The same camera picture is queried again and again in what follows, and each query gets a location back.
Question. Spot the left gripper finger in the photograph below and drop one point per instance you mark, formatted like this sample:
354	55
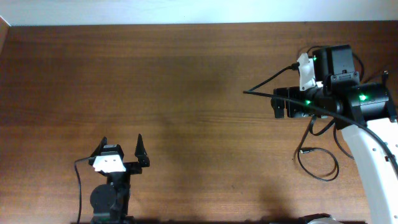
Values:
140	152
100	147

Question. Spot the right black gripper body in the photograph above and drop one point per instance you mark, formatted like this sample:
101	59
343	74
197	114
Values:
290	102

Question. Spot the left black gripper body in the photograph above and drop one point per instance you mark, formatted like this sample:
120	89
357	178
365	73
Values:
131	168

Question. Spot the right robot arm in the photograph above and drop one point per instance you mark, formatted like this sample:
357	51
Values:
367	118

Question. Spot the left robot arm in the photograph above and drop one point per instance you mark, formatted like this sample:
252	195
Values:
110	201

